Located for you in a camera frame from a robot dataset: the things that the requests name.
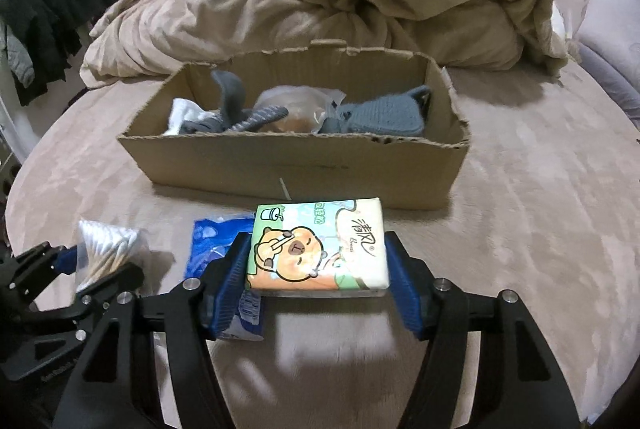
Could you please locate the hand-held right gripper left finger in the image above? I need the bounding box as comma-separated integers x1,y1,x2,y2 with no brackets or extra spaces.
52,231,262,429

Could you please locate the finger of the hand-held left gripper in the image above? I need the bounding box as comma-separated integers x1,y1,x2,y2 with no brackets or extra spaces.
30,263,147,327
0,243,81,306

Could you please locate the light grey pillow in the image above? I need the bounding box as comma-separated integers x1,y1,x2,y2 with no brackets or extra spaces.
569,0,640,131

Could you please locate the cardboard box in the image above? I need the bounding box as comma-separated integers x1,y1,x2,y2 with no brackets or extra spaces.
116,40,472,211

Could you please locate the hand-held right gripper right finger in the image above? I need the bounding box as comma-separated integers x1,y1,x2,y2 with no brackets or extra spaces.
382,230,584,429

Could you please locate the grey knitted cloth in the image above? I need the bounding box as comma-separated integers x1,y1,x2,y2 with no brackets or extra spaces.
317,84,433,140

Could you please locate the clear bag with bread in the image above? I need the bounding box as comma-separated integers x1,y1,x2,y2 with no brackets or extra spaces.
254,84,347,135

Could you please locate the beige bed sheet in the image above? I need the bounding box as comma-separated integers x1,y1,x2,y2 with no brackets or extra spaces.
4,0,640,429

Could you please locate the blue plastic packet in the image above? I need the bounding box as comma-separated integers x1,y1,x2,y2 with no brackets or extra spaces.
186,216,267,341

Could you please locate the white crumpled cloth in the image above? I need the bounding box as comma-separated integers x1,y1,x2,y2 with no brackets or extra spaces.
164,98,222,136

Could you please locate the grey sock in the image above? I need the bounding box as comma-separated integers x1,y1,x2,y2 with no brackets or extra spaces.
180,70,290,135

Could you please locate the bag of cotton swabs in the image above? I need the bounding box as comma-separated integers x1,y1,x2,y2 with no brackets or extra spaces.
74,219,154,296

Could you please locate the cartoon printed tissue pack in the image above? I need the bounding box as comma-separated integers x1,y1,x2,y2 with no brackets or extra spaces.
245,198,391,296

